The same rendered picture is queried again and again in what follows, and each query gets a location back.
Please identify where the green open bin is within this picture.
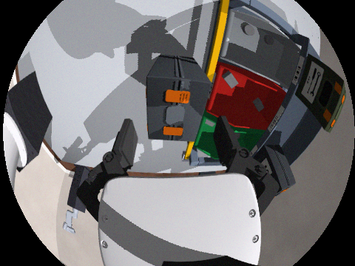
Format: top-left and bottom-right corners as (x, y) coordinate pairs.
(194, 108), (265, 159)

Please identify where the yellow vertical bar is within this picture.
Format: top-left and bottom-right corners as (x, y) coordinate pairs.
(184, 0), (229, 159)

